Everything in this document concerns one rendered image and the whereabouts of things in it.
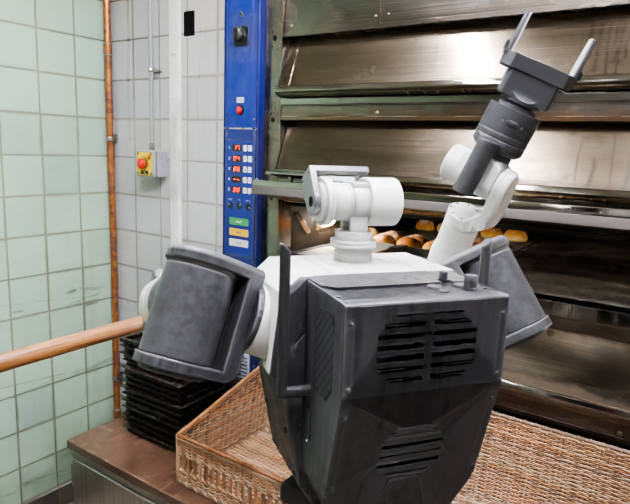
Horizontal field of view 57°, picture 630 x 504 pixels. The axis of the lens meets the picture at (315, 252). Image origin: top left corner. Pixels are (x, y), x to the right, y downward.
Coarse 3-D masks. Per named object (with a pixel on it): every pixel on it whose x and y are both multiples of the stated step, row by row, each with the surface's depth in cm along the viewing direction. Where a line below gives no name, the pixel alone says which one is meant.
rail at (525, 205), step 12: (264, 180) 179; (408, 192) 152; (480, 204) 141; (516, 204) 136; (528, 204) 134; (540, 204) 133; (552, 204) 132; (564, 204) 130; (612, 216) 125; (624, 216) 123
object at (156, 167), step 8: (144, 152) 220; (152, 152) 217; (160, 152) 220; (152, 160) 218; (160, 160) 220; (144, 168) 221; (152, 168) 218; (160, 168) 221; (144, 176) 222; (152, 176) 219; (160, 176) 221
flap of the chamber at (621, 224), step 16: (256, 192) 180; (272, 192) 177; (288, 192) 174; (416, 208) 150; (432, 208) 148; (512, 224) 154; (528, 224) 146; (544, 224) 139; (560, 224) 132; (576, 224) 128; (592, 224) 127; (608, 224) 125; (624, 224) 123
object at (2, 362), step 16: (128, 320) 112; (64, 336) 102; (80, 336) 103; (96, 336) 105; (112, 336) 108; (16, 352) 94; (32, 352) 96; (48, 352) 98; (64, 352) 100; (0, 368) 91
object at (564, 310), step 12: (540, 300) 149; (552, 300) 148; (564, 300) 148; (576, 300) 149; (552, 312) 148; (564, 312) 146; (576, 312) 145; (588, 312) 143; (600, 312) 142; (612, 312) 140; (624, 312) 139; (600, 324) 142; (612, 324) 140; (624, 324) 139
